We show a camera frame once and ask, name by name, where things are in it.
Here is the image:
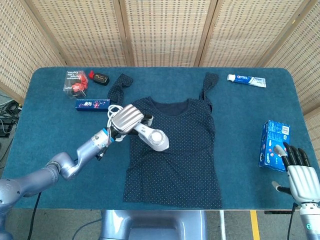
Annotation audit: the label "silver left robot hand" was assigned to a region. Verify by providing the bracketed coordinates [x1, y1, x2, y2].
[109, 104, 154, 139]

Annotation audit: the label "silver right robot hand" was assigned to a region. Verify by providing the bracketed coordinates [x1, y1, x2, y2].
[271, 141, 320, 204]

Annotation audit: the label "white handheld garment steamer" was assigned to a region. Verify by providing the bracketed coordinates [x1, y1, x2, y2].
[131, 113, 171, 153]

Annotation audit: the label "navy dotted t-shirt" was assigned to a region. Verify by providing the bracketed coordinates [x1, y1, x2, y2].
[107, 72, 223, 210]

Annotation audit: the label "long blue printed box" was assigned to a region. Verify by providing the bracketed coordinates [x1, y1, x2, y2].
[75, 98, 111, 113]

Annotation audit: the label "black red small device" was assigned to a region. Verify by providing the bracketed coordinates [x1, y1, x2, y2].
[89, 70, 110, 87]

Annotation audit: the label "blue cookie box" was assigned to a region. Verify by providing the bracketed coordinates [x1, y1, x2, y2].
[258, 119, 291, 173]

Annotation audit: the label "clear box with red capsules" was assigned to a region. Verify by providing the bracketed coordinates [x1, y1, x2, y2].
[62, 70, 90, 99]

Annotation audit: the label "blue table cover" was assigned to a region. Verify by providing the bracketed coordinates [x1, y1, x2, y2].
[2, 66, 320, 211]

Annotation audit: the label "white table leg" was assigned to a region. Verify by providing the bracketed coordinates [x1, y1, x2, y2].
[219, 209, 227, 240]

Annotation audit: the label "woven folding screen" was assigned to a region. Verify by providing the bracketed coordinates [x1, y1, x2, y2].
[0, 0, 320, 116]

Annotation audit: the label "blue-grey robot torso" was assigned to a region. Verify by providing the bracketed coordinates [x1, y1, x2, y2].
[99, 209, 208, 240]

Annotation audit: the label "white blue toothpaste tube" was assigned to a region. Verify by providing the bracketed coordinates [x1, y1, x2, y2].
[226, 73, 267, 88]

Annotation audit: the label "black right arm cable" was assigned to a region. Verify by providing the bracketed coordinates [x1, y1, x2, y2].
[286, 202, 301, 240]

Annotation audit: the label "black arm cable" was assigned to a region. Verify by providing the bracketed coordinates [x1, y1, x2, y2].
[286, 202, 301, 240]
[26, 191, 42, 240]

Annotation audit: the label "black floor cables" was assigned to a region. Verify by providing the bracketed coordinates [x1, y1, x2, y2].
[0, 98, 24, 139]

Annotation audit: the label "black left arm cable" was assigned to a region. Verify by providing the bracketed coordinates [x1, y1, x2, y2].
[26, 191, 42, 240]

